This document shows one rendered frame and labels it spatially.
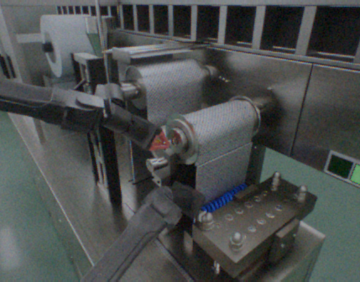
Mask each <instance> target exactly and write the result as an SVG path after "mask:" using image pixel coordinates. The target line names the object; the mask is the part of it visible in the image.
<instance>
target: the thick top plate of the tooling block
mask: <svg viewBox="0 0 360 282"><path fill-rule="evenodd" d="M270 180H271V177H269V178H268V179H267V180H264V181H262V182H261V183H260V184H258V185H256V186H257V187H258V191H257V192H255V194H253V195H251V196H250V197H249V198H246V200H244V201H241V202H240V203H238V202H236V201H235V200H232V201H229V202H228V203H226V205H223V206H221V207H220V208H218V209H217V210H215V211H213V212H212V213H211V214H212V216H213V224H214V227H213V229H212V230H205V229H203V228H202V227H201V222H200V221H197V222H194V224H193V225H192V239H193V240H194V241H195V242H196V243H197V244H199V246H201V248H202V249H204V250H205V252H206V253H208V255H210V257H211V258H212V259H214V260H216V262H217V263H218V264H219V265H220V266H221V267H222V268H223V269H224V270H225V271H227V273H228V274H229V275H231V276H232V277H233V278H234V277H236V276H237V275H238V274H240V273H241V272H242V271H243V270H244V269H245V268H246V267H248V266H249V265H250V264H251V263H252V262H253V261H254V260H255V259H256V258H257V257H259V256H260V255H261V254H262V253H264V252H265V251H266V250H268V248H269V247H272V244H273V242H274V236H275V233H276V232H278V231H279V230H280V228H282V227H284V226H285V225H286V224H287V223H289V222H291V220H292V219H293V218H296V219H298V220H299V221H302V220H303V219H304V218H305V217H306V216H308V214H310V213H311V212H312V211H314V207H315V205H316V201H317V196H315V195H312V194H311V193H310V192H308V198H307V199H306V200H301V199H299V198H297V197H296V196H295V193H296V192H297V190H298V189H299V187H298V186H297V185H294V184H291V183H290V182H289V181H287V180H284V179H283V178H282V180H281V184H280V185H273V184H271V182H270ZM234 232H240V233H241V234H242V235H243V249H242V250H241V251H239V252H235V251H233V250H231V249H230V247H229V246H228V243H229V242H230V238H231V237H232V234H233V233H234Z"/></svg>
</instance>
